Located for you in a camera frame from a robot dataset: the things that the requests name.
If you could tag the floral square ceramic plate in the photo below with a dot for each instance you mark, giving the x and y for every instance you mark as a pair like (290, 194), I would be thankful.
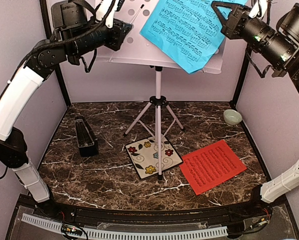
(144, 156)

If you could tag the pale green ceramic bowl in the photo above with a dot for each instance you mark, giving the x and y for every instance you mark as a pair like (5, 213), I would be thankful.
(232, 117)

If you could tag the black metronome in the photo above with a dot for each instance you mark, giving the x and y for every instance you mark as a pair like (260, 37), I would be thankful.
(87, 142)

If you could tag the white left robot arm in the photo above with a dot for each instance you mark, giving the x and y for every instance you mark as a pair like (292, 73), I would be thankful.
(78, 28)

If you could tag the blue sheet music paper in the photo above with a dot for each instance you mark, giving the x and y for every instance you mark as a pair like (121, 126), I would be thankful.
(187, 31)

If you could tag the white perforated music stand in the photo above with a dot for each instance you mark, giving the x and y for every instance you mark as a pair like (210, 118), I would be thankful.
(159, 100)

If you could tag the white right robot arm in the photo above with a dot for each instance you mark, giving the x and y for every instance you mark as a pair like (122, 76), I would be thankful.
(280, 47)

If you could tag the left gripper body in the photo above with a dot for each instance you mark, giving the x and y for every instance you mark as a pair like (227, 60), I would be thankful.
(114, 41)

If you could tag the red sheet music paper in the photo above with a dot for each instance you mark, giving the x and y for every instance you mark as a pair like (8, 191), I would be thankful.
(211, 166)

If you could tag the grey slotted cable duct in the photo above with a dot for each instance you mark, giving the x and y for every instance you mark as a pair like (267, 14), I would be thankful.
(111, 231)

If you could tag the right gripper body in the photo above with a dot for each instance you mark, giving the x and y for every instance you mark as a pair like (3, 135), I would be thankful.
(235, 28)

